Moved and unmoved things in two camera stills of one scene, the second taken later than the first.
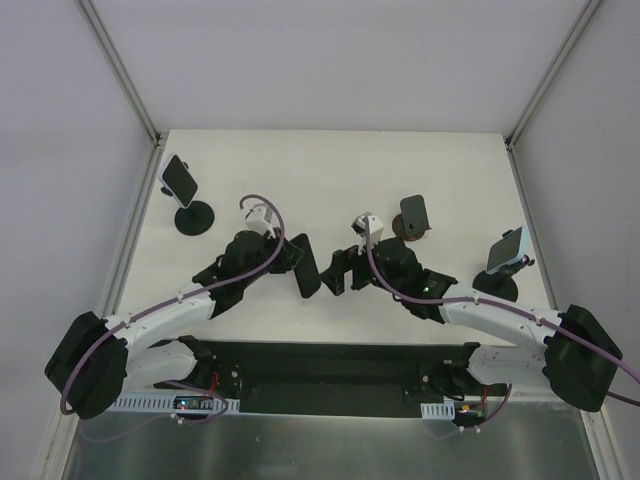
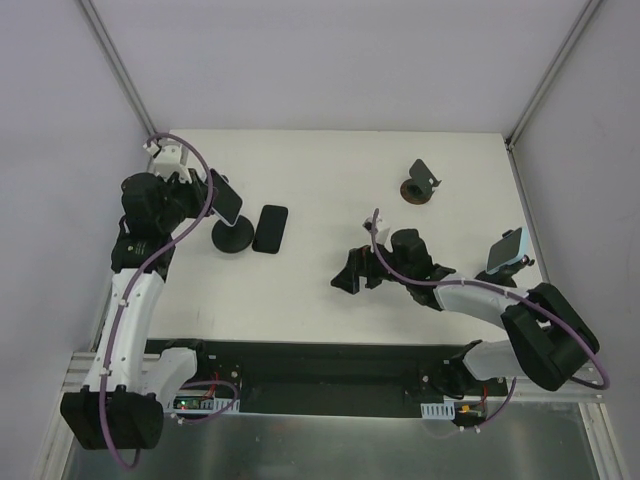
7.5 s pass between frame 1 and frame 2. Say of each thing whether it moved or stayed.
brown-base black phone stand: moved
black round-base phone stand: moved
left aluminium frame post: stayed
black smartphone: moved
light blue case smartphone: stayed
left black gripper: moved
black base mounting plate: stayed
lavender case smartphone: moved
